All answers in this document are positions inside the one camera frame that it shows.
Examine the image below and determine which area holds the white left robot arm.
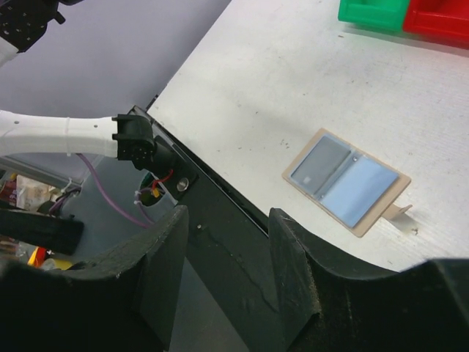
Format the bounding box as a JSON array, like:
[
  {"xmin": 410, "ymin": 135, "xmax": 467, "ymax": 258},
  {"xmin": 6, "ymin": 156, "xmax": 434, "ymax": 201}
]
[{"xmin": 1, "ymin": 1, "xmax": 158, "ymax": 172}]

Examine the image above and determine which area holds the green plastic bin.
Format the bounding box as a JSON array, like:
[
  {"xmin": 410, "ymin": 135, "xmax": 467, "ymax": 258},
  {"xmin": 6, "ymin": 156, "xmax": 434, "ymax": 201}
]
[{"xmin": 338, "ymin": 0, "xmax": 410, "ymax": 32}]

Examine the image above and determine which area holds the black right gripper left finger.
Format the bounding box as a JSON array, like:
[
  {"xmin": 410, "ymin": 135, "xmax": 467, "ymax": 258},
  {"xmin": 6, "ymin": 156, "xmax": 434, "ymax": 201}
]
[{"xmin": 1, "ymin": 206, "xmax": 189, "ymax": 351}]

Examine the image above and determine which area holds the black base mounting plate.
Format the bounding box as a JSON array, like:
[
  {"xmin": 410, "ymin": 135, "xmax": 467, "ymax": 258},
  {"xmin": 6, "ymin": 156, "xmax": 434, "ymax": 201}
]
[{"xmin": 151, "ymin": 120, "xmax": 286, "ymax": 351}]

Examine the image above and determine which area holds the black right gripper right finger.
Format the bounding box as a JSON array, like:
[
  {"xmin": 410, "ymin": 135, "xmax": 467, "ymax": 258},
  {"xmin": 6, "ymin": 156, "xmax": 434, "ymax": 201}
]
[{"xmin": 269, "ymin": 208, "xmax": 468, "ymax": 351}]

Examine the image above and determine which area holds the beige leather card holder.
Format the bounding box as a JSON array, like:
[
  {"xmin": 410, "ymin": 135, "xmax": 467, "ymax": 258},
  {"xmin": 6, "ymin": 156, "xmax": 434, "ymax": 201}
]
[{"xmin": 282, "ymin": 128, "xmax": 413, "ymax": 238}]

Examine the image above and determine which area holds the grey credit card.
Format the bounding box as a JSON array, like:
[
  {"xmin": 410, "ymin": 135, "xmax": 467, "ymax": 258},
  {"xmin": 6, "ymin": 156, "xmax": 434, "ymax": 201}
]
[{"xmin": 291, "ymin": 136, "xmax": 351, "ymax": 195}]

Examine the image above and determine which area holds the red plastic bin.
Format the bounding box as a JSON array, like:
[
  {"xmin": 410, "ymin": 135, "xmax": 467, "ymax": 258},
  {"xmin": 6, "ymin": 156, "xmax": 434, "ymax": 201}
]
[{"xmin": 403, "ymin": 0, "xmax": 468, "ymax": 47}]

